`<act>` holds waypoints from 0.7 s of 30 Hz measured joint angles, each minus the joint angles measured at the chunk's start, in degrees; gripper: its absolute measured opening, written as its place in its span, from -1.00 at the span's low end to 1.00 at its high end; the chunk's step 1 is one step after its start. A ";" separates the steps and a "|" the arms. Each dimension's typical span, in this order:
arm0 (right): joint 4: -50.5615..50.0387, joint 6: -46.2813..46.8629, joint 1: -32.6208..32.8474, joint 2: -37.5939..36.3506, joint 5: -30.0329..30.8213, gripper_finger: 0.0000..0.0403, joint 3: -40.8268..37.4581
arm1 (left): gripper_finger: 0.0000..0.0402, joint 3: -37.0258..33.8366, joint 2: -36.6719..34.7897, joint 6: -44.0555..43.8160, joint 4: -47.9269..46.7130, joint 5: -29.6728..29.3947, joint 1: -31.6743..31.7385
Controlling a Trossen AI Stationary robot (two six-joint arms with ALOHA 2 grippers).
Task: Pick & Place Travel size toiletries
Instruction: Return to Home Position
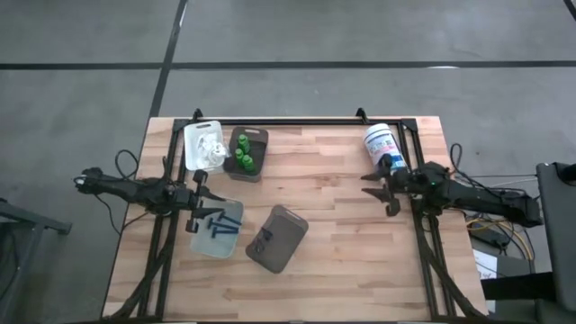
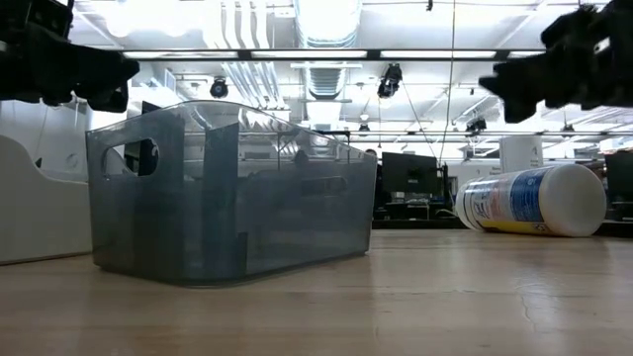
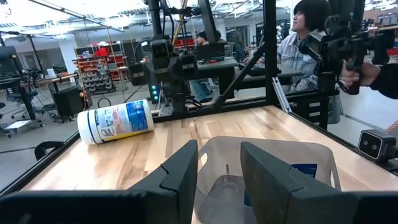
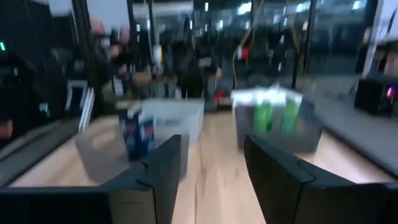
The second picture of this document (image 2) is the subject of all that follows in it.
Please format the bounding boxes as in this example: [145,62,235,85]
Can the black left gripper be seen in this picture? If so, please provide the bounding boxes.
[0,40,141,115]

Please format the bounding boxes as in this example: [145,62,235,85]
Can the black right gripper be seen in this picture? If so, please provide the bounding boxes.
[478,0,633,126]

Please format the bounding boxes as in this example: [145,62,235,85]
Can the dark blue toiletry tube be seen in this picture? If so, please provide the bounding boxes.
[201,122,248,284]

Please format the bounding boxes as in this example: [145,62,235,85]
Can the black ceiling lamp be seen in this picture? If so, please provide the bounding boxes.
[376,62,405,100]
[209,76,230,100]
[464,117,489,137]

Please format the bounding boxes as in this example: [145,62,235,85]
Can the white pillar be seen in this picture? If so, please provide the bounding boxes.
[497,134,545,174]

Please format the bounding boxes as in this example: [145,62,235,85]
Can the white wipes canister blue label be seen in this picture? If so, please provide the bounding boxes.
[454,163,608,238]

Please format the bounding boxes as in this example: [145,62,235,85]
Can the black computer monitor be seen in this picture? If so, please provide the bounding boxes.
[380,151,440,197]
[603,150,633,205]

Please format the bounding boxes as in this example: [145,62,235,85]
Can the translucent plastic bin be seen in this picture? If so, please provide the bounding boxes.
[0,133,94,266]

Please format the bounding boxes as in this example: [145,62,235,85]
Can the black overhead light bar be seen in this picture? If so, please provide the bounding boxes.
[121,47,548,62]

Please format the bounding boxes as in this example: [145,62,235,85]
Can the smoky grey plastic bin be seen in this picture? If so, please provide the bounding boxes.
[84,100,379,288]

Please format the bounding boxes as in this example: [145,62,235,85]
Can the thin hanging black cable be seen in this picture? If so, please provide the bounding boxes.
[437,0,457,167]

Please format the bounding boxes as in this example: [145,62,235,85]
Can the black aluminium table frame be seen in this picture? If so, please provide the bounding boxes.
[370,216,633,238]

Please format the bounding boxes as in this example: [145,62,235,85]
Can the silver ceiling duct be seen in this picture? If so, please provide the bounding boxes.
[293,0,365,49]

